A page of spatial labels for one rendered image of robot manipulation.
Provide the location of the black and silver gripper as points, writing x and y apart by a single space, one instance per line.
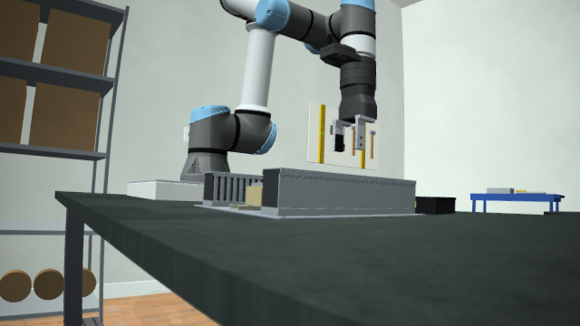
357 84

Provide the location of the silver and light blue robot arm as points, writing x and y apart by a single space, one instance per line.
213 129

